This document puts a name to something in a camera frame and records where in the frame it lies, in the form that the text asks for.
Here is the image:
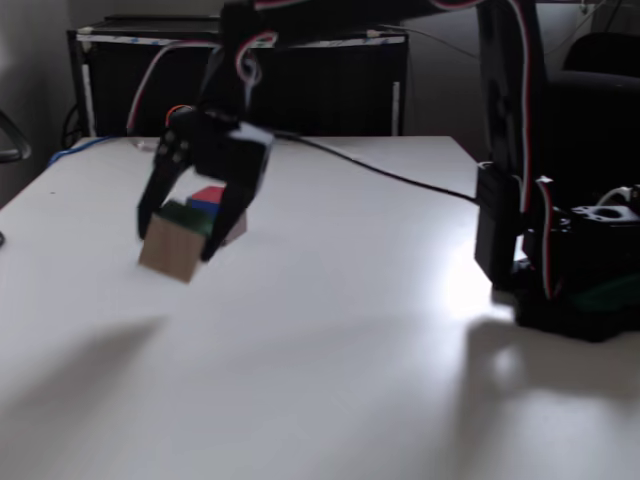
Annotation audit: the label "green top wooden cube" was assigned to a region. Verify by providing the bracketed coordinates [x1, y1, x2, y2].
[137, 199, 214, 285]

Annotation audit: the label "red blue marker cube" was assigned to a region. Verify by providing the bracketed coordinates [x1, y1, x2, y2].
[185, 185, 249, 247]

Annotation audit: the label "black shelf unit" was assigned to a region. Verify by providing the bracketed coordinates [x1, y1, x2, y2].
[66, 16, 412, 139]

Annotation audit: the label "black office chair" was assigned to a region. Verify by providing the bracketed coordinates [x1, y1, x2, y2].
[547, 32, 640, 151]

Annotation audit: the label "white red servo wire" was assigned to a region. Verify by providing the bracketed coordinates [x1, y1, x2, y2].
[126, 29, 279, 137]

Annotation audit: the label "blue cable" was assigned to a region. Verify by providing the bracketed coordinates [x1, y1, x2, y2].
[47, 135, 119, 169]

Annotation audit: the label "grey chair frame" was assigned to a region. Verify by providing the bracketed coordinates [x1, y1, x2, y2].
[0, 109, 33, 164]

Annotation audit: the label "black cable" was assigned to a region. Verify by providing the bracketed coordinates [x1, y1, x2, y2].
[272, 130, 479, 204]

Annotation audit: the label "white usb cable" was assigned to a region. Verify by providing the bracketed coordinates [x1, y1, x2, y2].
[594, 183, 640, 207]

